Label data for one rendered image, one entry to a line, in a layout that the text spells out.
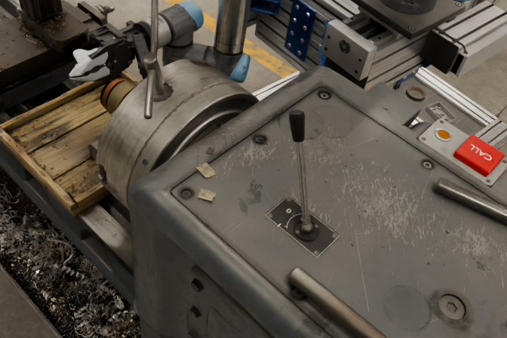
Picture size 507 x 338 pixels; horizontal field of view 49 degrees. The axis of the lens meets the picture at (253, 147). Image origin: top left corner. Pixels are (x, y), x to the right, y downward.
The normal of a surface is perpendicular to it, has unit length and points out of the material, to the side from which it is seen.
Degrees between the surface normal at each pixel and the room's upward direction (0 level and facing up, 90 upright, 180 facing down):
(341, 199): 0
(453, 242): 0
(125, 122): 44
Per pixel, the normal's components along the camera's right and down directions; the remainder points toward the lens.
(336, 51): -0.76, 0.42
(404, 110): 0.12, -0.67
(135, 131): -0.38, -0.15
